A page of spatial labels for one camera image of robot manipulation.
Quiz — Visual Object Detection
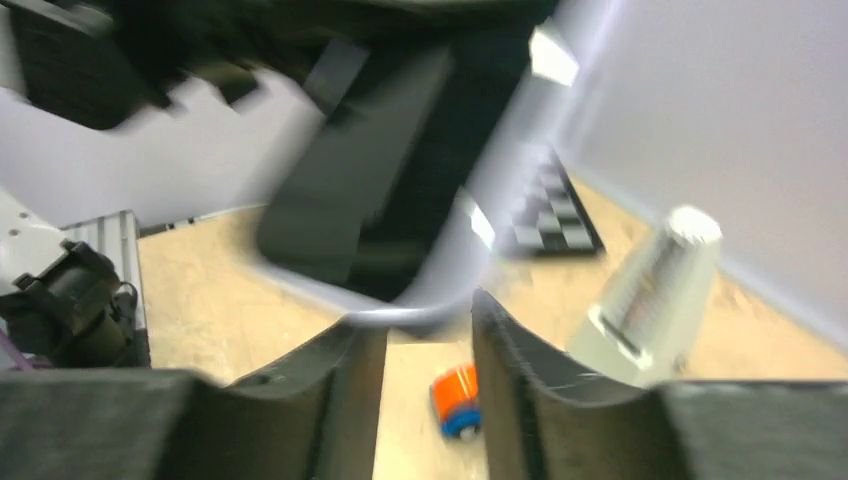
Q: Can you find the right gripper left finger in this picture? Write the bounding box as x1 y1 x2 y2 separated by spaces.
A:
1 324 387 479

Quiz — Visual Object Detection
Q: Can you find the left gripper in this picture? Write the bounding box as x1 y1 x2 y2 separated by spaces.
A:
5 1 371 131

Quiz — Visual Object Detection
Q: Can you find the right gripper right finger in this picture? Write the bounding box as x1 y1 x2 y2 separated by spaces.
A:
471 291 847 480

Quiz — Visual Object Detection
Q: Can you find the black phone pink case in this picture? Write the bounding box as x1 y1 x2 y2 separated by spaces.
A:
254 1 618 328

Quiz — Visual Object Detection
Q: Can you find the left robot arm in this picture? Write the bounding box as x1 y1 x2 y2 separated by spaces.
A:
1 1 376 369

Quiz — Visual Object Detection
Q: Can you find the white metronome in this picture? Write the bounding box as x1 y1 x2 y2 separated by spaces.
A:
567 205 723 387

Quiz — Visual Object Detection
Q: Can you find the black white chessboard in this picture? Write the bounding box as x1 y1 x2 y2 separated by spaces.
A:
498 147 605 259

